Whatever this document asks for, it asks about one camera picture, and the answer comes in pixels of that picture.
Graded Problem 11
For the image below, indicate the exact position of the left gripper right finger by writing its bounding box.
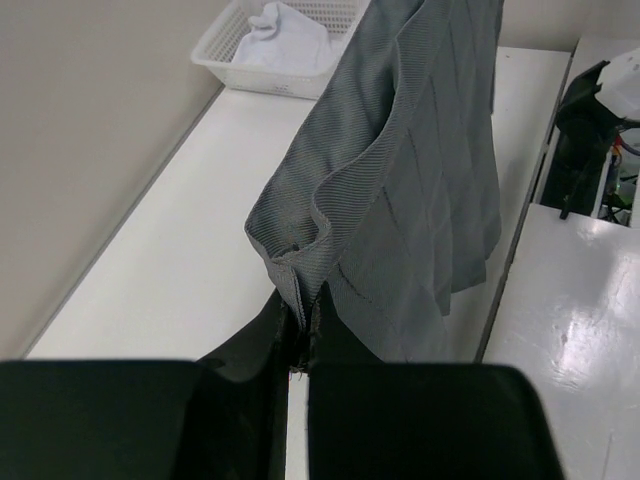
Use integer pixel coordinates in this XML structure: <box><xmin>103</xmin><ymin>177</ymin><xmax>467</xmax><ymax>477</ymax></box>
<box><xmin>307</xmin><ymin>284</ymin><xmax>565</xmax><ymax>479</ymax></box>

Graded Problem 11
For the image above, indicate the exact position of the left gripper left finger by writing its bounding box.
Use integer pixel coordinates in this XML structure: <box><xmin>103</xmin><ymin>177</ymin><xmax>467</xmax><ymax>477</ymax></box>
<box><xmin>1</xmin><ymin>294</ymin><xmax>295</xmax><ymax>479</ymax></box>

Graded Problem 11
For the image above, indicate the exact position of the grey pleated skirt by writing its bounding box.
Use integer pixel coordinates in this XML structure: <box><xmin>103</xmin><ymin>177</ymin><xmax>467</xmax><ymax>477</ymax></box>
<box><xmin>245</xmin><ymin>1</ymin><xmax>503</xmax><ymax>363</ymax></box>

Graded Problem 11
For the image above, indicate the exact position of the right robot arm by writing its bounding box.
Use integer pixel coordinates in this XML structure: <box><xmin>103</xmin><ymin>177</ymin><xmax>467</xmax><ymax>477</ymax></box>
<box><xmin>556</xmin><ymin>49</ymin><xmax>639</xmax><ymax>220</ymax></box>

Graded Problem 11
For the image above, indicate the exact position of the white plastic basket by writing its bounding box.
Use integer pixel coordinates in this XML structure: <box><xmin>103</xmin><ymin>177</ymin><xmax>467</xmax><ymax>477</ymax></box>
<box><xmin>191</xmin><ymin>1</ymin><xmax>369</xmax><ymax>99</ymax></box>

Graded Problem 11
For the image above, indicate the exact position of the white skirt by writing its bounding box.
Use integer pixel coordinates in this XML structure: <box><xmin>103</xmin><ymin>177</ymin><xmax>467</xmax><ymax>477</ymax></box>
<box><xmin>232</xmin><ymin>2</ymin><xmax>339</xmax><ymax>76</ymax></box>

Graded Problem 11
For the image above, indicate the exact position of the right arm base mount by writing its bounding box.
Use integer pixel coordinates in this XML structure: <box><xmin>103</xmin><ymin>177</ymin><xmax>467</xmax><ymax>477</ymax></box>
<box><xmin>595</xmin><ymin>125</ymin><xmax>639</xmax><ymax>229</ymax></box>

